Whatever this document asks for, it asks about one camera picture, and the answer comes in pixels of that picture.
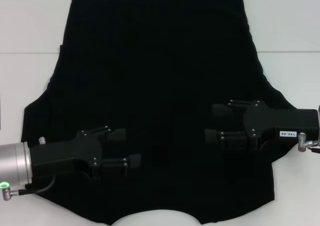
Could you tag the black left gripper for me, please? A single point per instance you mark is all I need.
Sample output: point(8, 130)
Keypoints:
point(62, 155)

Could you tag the black shirt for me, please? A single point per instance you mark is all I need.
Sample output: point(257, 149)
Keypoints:
point(160, 60)

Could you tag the silver cylindrical plug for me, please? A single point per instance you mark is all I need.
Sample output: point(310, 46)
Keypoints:
point(43, 140)

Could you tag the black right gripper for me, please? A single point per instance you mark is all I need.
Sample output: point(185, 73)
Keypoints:
point(282, 122)

